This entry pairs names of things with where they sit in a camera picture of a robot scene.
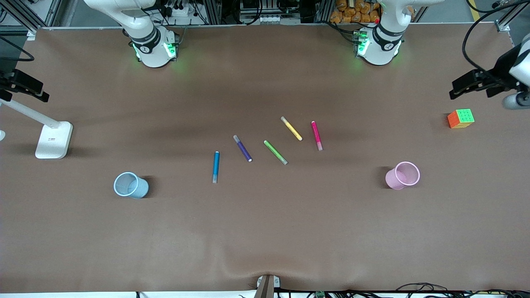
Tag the white lamp stand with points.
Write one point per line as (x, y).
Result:
(54, 140)

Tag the blue marker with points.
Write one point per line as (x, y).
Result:
(215, 165)

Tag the pink mesh cup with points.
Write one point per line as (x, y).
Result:
(393, 180)

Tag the metal clamp bracket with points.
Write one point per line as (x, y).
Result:
(267, 286)

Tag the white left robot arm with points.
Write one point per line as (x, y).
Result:
(379, 45)

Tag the light blue mesh cup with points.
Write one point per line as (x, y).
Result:
(140, 189)

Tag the white connector block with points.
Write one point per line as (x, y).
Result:
(271, 19)

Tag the pink marker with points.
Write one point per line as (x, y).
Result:
(316, 134)

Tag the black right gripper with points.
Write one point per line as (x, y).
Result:
(5, 79)

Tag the aluminium corner bracket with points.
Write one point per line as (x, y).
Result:
(31, 35)
(503, 25)

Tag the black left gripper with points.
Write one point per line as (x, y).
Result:
(502, 67)

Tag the white power strip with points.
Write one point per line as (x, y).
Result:
(178, 11)

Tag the orange snack packets pile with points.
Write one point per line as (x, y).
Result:
(352, 14)

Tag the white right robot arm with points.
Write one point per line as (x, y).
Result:
(145, 45)

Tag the purple marker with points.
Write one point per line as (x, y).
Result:
(243, 149)

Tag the green marker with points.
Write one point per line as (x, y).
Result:
(275, 152)

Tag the yellow marker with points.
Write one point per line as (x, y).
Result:
(291, 128)

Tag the colourful puzzle cube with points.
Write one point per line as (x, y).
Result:
(463, 117)

